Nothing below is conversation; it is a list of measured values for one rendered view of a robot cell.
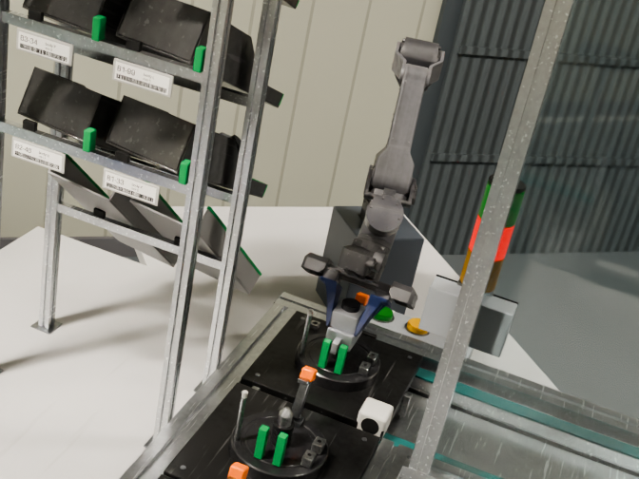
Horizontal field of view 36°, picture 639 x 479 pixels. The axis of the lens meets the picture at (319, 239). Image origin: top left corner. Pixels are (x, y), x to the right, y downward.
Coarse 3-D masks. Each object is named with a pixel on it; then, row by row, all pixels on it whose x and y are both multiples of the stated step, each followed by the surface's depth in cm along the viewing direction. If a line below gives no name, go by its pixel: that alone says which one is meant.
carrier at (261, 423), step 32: (224, 416) 145; (256, 416) 143; (288, 416) 136; (320, 416) 149; (192, 448) 137; (224, 448) 139; (256, 448) 134; (288, 448) 138; (320, 448) 137; (352, 448) 144
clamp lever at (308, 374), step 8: (304, 368) 141; (312, 368) 143; (304, 376) 141; (312, 376) 141; (304, 384) 140; (304, 392) 142; (296, 400) 142; (304, 400) 142; (296, 408) 142; (296, 416) 142
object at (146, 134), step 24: (120, 120) 141; (144, 120) 139; (168, 120) 138; (120, 144) 140; (144, 144) 139; (168, 144) 137; (192, 144) 137; (216, 144) 143; (168, 168) 137; (216, 168) 145; (264, 192) 162
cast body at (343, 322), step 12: (348, 300) 156; (336, 312) 155; (348, 312) 155; (360, 312) 156; (336, 324) 155; (348, 324) 155; (336, 336) 156; (348, 336) 155; (336, 348) 154; (348, 348) 156
